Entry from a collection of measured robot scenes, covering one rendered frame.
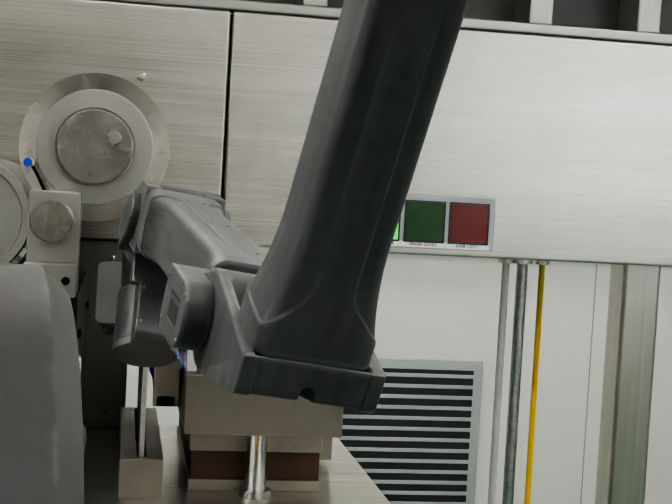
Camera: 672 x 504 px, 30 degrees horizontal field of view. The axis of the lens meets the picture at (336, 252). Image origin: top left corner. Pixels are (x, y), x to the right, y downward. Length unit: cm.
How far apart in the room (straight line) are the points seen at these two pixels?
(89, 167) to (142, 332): 24
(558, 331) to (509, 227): 254
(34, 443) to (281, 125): 139
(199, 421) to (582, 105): 73
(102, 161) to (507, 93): 63
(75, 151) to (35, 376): 101
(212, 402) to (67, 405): 101
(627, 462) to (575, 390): 230
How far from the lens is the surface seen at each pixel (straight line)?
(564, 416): 426
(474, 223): 166
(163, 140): 128
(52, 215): 119
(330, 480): 141
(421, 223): 165
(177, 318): 70
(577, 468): 432
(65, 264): 122
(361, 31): 57
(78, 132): 126
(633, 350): 194
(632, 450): 196
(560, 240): 171
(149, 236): 101
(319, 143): 60
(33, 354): 26
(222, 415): 127
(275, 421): 127
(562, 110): 171
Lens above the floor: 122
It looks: 3 degrees down
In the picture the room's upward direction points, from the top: 3 degrees clockwise
